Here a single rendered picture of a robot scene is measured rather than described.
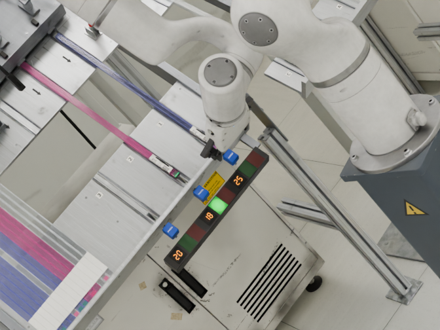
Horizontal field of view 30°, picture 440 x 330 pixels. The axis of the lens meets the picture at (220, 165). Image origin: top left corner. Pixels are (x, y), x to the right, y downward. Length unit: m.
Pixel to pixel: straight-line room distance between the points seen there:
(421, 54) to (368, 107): 1.37
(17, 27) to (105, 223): 0.53
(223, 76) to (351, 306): 1.09
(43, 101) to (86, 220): 0.33
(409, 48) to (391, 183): 1.33
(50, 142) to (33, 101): 1.77
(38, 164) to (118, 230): 1.95
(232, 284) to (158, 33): 1.02
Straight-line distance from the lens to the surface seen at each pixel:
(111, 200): 1.88
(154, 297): 2.23
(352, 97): 1.42
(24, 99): 2.03
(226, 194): 1.87
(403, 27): 2.73
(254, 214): 2.33
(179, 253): 1.83
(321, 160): 3.02
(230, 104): 1.54
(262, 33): 1.28
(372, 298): 2.39
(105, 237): 1.86
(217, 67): 1.51
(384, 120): 1.45
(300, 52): 1.35
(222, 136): 1.66
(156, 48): 1.51
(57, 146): 3.80
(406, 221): 1.60
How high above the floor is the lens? 1.51
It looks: 26 degrees down
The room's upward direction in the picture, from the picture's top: 43 degrees counter-clockwise
